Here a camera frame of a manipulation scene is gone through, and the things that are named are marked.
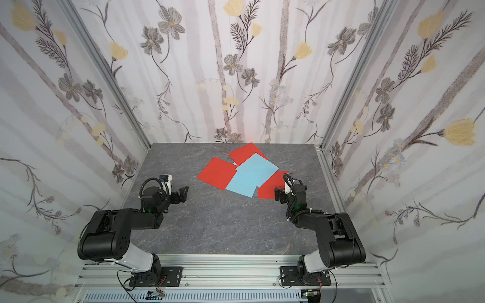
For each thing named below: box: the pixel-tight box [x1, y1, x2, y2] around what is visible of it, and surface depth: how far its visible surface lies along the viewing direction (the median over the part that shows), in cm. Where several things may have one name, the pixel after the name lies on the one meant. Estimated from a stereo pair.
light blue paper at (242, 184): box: [225, 171, 259, 199], surface depth 104 cm
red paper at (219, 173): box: [197, 156, 238, 191], surface depth 110 cm
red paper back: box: [228, 142, 269, 167], surface depth 121 cm
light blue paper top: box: [235, 152, 280, 189], surface depth 114 cm
